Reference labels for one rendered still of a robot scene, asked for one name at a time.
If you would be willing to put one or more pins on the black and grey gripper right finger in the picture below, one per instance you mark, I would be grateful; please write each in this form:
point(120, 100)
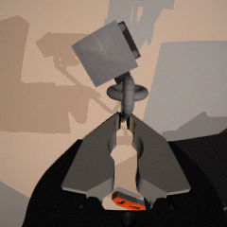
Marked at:
point(165, 171)

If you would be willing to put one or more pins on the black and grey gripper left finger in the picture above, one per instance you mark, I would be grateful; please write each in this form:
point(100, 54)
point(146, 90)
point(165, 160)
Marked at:
point(85, 170)

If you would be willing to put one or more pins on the orange spirit level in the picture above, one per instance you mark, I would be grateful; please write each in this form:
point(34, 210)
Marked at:
point(127, 201)

